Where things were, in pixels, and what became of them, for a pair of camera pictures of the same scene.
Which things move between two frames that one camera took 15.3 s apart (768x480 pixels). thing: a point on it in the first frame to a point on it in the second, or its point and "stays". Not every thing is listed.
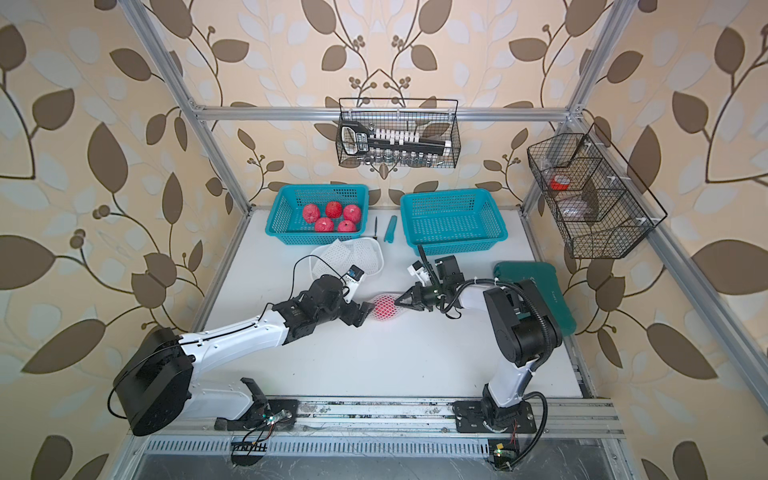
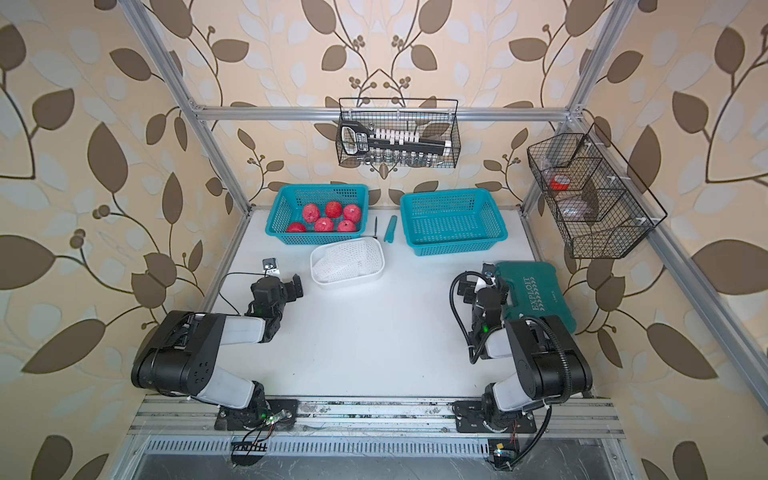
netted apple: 311,213 stays
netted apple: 334,209 stays
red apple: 346,226 stays
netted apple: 352,213 stays
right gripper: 419,305 to 469,288
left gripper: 351,318 to 287,290
